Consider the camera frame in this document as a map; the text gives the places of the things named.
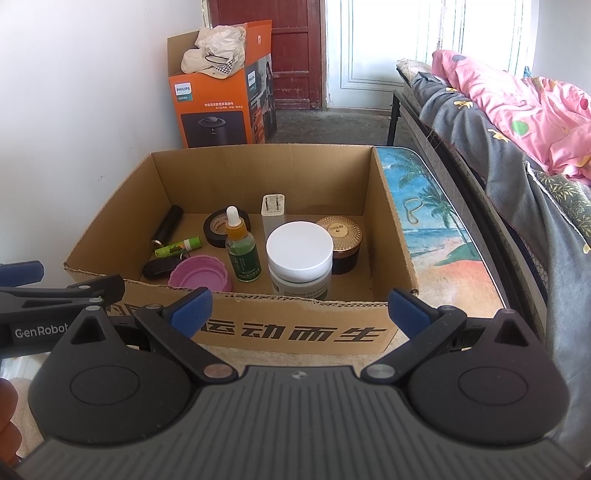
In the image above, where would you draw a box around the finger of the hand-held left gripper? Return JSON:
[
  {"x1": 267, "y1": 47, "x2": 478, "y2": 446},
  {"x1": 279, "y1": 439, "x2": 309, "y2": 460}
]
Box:
[
  {"x1": 0, "y1": 274, "x2": 125, "y2": 319},
  {"x1": 0, "y1": 261, "x2": 44, "y2": 289}
]

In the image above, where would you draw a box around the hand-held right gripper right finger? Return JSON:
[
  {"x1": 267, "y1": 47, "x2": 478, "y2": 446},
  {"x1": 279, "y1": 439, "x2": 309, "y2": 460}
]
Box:
[{"x1": 361, "y1": 288, "x2": 534, "y2": 384}]

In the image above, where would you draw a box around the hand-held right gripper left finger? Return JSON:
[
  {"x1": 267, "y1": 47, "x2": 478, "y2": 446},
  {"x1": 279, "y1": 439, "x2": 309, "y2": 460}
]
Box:
[{"x1": 58, "y1": 287, "x2": 234, "y2": 384}]

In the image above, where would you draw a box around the pink plastic lid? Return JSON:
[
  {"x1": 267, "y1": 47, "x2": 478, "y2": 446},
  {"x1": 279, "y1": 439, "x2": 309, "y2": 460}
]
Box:
[{"x1": 168, "y1": 256, "x2": 233, "y2": 293}]

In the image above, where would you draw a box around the green dropper bottle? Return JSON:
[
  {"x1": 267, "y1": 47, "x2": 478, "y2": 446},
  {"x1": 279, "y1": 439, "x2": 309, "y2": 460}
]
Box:
[{"x1": 225, "y1": 207, "x2": 262, "y2": 283}]

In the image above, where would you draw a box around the black flashlight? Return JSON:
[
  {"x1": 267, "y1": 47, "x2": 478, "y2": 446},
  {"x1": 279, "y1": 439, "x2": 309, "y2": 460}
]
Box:
[{"x1": 150, "y1": 205, "x2": 185, "y2": 250}]

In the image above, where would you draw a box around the gold lidded dark jar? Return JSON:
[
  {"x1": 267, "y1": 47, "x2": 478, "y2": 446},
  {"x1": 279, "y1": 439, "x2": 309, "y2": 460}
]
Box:
[{"x1": 316, "y1": 215, "x2": 364, "y2": 275}]

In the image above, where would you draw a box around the white plug charger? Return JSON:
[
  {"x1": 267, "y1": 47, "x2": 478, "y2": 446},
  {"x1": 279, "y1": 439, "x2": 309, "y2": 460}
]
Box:
[{"x1": 261, "y1": 194, "x2": 288, "y2": 241}]

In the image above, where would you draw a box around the white lidded cream jar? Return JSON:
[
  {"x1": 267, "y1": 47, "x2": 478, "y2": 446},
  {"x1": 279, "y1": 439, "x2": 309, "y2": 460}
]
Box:
[{"x1": 265, "y1": 222, "x2": 334, "y2": 298}]

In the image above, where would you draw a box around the brown cardboard box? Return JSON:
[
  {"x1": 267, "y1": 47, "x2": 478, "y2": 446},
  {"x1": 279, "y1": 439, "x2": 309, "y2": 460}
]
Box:
[{"x1": 64, "y1": 144, "x2": 420, "y2": 356}]

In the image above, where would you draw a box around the person's left hand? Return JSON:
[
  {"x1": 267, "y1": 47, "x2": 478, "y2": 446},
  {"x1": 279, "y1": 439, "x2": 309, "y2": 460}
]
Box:
[{"x1": 0, "y1": 378, "x2": 23, "y2": 462}]

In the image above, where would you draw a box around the black key fob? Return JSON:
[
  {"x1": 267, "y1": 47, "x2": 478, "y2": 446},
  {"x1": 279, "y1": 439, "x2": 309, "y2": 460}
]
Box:
[{"x1": 142, "y1": 254, "x2": 190, "y2": 280}]

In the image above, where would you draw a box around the beach printed mat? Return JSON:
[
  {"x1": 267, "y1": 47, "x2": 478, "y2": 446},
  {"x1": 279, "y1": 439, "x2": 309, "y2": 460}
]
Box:
[{"x1": 185, "y1": 147, "x2": 506, "y2": 370}]

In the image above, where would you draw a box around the green lip balm tube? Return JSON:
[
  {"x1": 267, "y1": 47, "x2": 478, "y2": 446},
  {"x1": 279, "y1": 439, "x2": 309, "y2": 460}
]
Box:
[{"x1": 154, "y1": 236, "x2": 203, "y2": 258}]

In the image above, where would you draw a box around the black tape roll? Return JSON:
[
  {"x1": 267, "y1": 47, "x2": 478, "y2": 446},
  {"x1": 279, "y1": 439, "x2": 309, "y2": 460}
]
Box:
[{"x1": 203, "y1": 209, "x2": 252, "y2": 247}]

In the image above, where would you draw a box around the yellow rubber band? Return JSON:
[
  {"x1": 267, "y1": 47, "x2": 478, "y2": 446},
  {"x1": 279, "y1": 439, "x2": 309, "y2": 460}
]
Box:
[{"x1": 403, "y1": 198, "x2": 423, "y2": 228}]

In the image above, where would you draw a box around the grey blanket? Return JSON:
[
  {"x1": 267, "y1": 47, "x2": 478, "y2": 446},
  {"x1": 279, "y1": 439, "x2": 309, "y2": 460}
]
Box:
[{"x1": 411, "y1": 71, "x2": 591, "y2": 439}]

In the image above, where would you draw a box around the floral bed sheet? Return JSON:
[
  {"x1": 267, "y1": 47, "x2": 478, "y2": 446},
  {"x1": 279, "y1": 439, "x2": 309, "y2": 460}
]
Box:
[{"x1": 529, "y1": 164, "x2": 591, "y2": 254}]

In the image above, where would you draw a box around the orange product box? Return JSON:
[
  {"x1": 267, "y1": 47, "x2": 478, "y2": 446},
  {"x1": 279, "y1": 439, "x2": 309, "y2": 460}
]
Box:
[{"x1": 167, "y1": 21, "x2": 278, "y2": 149}]

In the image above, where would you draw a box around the pink patterned blanket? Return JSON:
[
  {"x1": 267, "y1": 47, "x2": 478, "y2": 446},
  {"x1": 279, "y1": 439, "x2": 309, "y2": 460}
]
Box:
[{"x1": 431, "y1": 50, "x2": 591, "y2": 181}]

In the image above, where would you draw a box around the crumpled beige cloth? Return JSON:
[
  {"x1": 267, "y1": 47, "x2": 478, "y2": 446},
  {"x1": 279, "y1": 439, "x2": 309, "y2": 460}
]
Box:
[{"x1": 180, "y1": 25, "x2": 247, "y2": 79}]

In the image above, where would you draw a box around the white door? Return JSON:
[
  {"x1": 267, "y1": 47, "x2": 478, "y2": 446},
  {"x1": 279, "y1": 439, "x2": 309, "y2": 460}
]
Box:
[{"x1": 325, "y1": 0, "x2": 462, "y2": 112}]

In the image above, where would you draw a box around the black metal bed frame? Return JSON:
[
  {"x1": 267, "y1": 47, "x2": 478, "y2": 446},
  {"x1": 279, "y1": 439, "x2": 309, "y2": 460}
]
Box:
[{"x1": 387, "y1": 65, "x2": 550, "y2": 333}]

